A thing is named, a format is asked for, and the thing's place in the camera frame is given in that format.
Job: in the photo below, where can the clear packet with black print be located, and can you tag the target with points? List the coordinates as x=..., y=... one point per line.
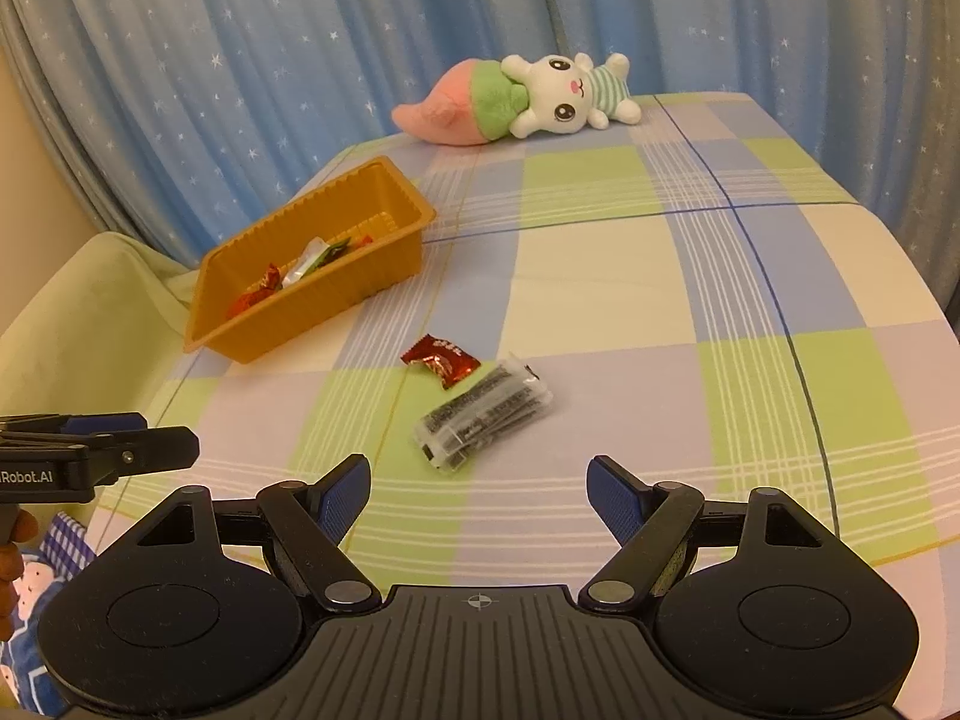
x=484, y=412

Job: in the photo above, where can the red foil snack packet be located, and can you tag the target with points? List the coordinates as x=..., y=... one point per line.
x=440, y=360

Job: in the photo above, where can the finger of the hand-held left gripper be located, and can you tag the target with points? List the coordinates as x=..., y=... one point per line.
x=157, y=448
x=97, y=424

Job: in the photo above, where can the plaid bed sheet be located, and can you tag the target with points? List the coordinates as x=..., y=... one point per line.
x=600, y=277

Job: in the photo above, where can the person's left hand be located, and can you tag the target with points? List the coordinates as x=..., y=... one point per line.
x=11, y=577

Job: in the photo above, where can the light green chair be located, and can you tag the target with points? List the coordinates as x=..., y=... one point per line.
x=90, y=330

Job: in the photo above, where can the blue star curtain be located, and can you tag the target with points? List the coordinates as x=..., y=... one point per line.
x=300, y=52

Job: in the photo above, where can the orange plastic basket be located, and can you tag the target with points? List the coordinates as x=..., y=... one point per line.
x=300, y=315

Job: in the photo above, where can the white and green snack packet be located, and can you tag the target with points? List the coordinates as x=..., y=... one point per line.
x=311, y=259

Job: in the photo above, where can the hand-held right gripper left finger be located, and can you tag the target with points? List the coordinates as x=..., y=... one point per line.
x=345, y=495

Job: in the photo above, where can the blue printed cloth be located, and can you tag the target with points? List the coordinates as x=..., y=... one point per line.
x=45, y=592

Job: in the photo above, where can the white rabbit plush toy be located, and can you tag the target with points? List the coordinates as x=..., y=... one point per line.
x=555, y=97

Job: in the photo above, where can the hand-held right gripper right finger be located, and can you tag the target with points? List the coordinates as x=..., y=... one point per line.
x=611, y=499

